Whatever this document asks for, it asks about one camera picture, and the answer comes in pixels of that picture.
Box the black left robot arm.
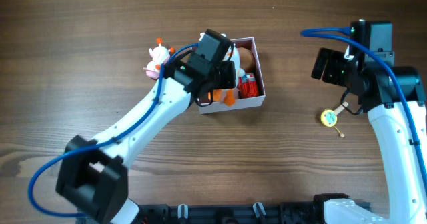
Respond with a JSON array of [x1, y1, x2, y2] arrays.
[[55, 29, 236, 223]]

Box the blue left cable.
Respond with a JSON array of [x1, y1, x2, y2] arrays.
[[27, 43, 200, 218]]

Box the white box pink interior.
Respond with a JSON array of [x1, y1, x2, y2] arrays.
[[199, 37, 266, 114]]

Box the pink hat duck toy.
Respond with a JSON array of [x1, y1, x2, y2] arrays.
[[143, 38, 176, 80]]

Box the white plush duck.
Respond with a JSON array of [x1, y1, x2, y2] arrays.
[[201, 42, 245, 107]]

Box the yellow toy rattle drum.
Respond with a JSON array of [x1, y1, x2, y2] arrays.
[[320, 102, 348, 138]]

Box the red toy fire truck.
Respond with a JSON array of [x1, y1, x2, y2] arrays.
[[238, 73, 259, 99]]

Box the brown plush capybara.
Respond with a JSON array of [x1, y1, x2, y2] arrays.
[[237, 47, 256, 73]]

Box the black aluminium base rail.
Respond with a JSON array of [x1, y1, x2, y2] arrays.
[[133, 201, 324, 224]]

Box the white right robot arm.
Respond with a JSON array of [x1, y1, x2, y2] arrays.
[[300, 20, 426, 223]]

